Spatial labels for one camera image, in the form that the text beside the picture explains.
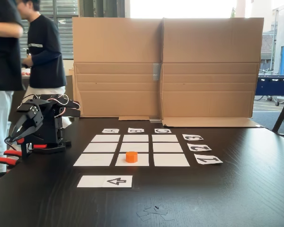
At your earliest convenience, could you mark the brown cardboard panel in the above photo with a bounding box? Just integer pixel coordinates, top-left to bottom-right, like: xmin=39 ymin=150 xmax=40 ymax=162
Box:
xmin=160 ymin=16 xmax=266 ymax=129
xmin=71 ymin=16 xmax=163 ymax=122

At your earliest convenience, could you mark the white arrow paper sheet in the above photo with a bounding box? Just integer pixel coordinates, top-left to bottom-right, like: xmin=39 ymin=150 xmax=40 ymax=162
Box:
xmin=76 ymin=175 xmax=133 ymax=189

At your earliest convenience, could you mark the paper sheet number 1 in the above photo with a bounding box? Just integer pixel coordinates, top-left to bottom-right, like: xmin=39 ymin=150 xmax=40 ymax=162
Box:
xmin=193 ymin=153 xmax=224 ymax=166

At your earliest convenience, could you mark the person in black shirt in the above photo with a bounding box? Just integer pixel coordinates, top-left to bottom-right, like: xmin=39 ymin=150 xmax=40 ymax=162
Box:
xmin=16 ymin=0 xmax=67 ymax=101
xmin=0 ymin=0 xmax=25 ymax=186

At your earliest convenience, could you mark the round orange token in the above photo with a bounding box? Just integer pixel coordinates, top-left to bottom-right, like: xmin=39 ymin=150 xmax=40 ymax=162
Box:
xmin=125 ymin=151 xmax=139 ymax=164

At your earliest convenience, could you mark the red black clamp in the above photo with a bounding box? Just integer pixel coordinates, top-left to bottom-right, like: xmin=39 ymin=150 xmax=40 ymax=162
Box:
xmin=15 ymin=138 xmax=49 ymax=162
xmin=0 ymin=148 xmax=23 ymax=178

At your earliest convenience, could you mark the red white servo cable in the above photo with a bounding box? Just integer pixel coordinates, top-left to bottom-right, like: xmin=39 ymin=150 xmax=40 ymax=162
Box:
xmin=22 ymin=94 xmax=71 ymax=119

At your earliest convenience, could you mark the paper sheet number 2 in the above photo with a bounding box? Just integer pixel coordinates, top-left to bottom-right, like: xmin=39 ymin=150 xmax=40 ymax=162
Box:
xmin=186 ymin=143 xmax=213 ymax=152

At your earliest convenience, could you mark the blue foosball table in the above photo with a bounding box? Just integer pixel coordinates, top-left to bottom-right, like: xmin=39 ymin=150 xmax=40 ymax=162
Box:
xmin=254 ymin=75 xmax=284 ymax=107

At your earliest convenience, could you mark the white paper grid black tape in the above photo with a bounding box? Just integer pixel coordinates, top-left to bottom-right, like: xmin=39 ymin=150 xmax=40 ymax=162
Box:
xmin=72 ymin=134 xmax=191 ymax=167

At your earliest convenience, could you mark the dark wooden stand leg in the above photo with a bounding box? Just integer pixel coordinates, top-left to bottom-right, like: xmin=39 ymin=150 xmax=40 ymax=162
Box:
xmin=271 ymin=88 xmax=284 ymax=133

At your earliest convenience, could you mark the paper sheet number 3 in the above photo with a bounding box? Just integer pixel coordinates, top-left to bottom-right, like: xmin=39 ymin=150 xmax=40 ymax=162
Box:
xmin=181 ymin=133 xmax=204 ymax=142

